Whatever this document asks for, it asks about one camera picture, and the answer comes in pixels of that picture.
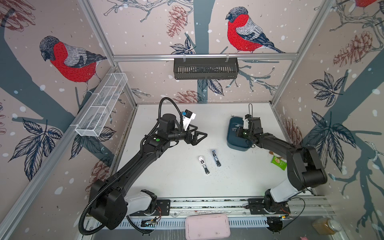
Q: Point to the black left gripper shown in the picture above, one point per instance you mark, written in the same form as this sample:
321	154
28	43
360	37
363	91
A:
193	141

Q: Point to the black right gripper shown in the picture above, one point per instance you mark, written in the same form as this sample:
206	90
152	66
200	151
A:
239	131

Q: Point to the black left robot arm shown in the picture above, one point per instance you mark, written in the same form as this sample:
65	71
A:
108	205

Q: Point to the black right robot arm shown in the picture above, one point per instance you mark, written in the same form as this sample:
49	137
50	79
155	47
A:
304	167

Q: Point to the teal plastic tray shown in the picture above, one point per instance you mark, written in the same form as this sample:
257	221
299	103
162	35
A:
233	141

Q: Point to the green snack packet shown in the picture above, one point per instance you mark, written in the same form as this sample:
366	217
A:
279	163

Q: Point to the pink plastic box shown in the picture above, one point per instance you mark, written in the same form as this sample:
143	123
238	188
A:
207	227

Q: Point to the amber glass jar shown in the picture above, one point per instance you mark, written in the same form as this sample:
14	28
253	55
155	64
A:
327	226

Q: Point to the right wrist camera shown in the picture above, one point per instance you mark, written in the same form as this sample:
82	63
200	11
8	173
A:
248	122

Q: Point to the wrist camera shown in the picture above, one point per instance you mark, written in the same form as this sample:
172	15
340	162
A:
248	122
188	116

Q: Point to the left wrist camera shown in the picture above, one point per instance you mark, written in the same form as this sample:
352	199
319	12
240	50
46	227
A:
188	116

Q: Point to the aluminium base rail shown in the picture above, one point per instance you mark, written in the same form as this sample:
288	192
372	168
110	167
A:
242	212

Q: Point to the white mesh wall shelf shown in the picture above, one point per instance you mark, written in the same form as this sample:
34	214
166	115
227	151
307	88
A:
94	120

